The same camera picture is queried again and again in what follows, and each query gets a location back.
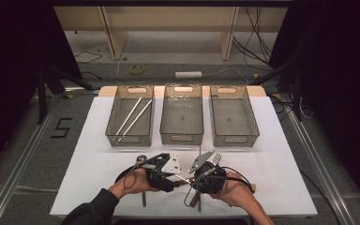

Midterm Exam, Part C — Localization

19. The smoky clear plastic bin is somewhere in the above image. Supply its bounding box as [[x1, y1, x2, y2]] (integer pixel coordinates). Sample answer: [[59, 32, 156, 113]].
[[159, 83, 204, 146], [210, 84, 261, 148], [105, 85, 155, 147]]

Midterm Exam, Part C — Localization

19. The yellow tape roll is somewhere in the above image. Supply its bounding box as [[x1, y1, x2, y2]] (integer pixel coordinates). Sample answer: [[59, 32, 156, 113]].
[[129, 64, 145, 75]]

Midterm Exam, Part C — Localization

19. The person's left hand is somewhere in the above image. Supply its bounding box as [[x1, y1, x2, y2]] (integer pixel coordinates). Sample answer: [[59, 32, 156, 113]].
[[109, 168, 160, 200]]

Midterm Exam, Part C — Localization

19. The white chopstick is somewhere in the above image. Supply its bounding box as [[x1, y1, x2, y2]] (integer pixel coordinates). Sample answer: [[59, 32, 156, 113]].
[[117, 98, 154, 143], [114, 96, 143, 138]]

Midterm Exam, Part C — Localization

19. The black metal stand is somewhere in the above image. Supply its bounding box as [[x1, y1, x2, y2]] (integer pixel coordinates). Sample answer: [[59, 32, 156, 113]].
[[252, 59, 304, 123], [36, 64, 97, 125]]

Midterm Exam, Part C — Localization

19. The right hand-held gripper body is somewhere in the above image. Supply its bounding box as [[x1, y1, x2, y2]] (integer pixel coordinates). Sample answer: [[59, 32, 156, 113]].
[[187, 150, 228, 195]]

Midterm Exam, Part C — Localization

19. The bundle of black cables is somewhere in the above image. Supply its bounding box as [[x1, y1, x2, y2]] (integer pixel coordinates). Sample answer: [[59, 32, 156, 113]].
[[232, 6, 273, 67]]

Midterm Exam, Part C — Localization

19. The aluminium rail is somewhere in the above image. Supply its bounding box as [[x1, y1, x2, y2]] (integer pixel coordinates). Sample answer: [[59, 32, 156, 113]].
[[280, 97, 357, 225], [0, 93, 64, 225]]

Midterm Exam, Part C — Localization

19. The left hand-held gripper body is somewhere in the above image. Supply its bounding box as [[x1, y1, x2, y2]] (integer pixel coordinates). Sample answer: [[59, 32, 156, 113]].
[[139, 152, 182, 193]]

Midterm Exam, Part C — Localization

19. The beige wooden shelf unit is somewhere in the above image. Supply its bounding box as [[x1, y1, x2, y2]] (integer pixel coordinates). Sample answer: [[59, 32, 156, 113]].
[[53, 6, 289, 62]]

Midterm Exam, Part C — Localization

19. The metal fork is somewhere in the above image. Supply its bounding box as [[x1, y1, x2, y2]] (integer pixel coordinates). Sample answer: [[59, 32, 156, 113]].
[[211, 153, 223, 167]]

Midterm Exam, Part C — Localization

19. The white cable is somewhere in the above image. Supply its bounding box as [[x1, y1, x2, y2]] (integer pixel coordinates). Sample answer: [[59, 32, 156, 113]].
[[115, 59, 250, 85]]

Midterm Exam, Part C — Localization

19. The white power strip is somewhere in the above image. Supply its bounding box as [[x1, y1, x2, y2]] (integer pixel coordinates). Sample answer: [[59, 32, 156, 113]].
[[174, 70, 203, 79]]

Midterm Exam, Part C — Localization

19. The person's right hand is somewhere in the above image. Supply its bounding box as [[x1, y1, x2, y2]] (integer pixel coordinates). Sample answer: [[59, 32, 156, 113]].
[[210, 171, 257, 209]]

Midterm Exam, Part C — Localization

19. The thin black cable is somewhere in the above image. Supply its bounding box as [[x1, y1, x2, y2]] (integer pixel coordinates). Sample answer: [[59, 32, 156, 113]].
[[74, 51, 103, 64]]

